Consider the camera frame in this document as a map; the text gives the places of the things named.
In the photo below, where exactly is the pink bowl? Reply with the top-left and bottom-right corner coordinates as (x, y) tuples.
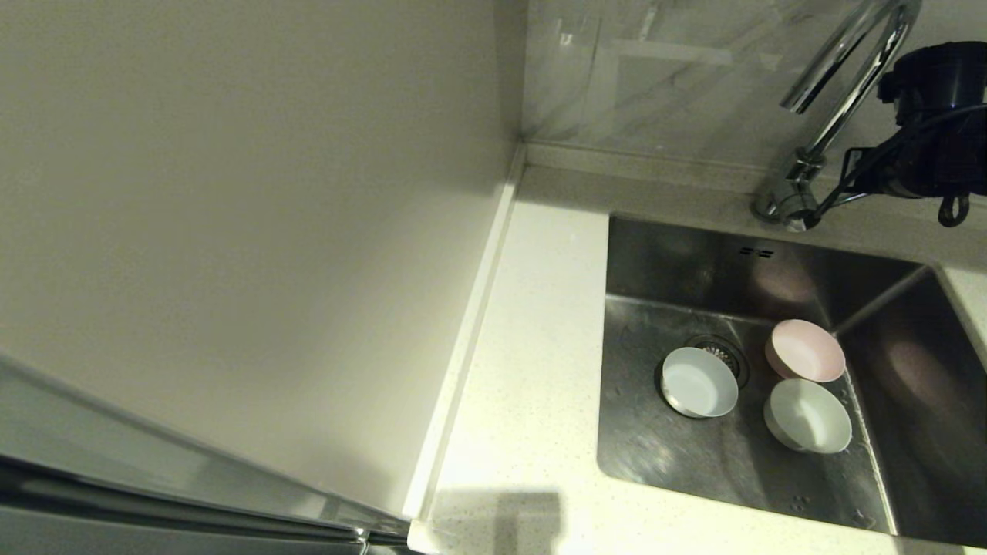
(765, 319), (847, 383)

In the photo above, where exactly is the white bowl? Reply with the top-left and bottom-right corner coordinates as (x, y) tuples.
(763, 378), (853, 454)

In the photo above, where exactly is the light blue bowl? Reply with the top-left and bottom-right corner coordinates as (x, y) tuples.
(659, 347), (739, 419)

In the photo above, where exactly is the metal sink drain strainer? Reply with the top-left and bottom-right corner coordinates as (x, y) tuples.
(686, 333), (750, 388)

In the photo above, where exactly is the stainless steel sink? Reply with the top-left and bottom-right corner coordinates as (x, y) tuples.
(595, 214), (987, 547)

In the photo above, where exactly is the chrome gooseneck faucet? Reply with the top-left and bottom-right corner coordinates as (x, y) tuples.
(752, 0), (922, 232)

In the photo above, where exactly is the stainless steel refrigerator door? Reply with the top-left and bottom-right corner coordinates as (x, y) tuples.
(0, 351), (413, 555)

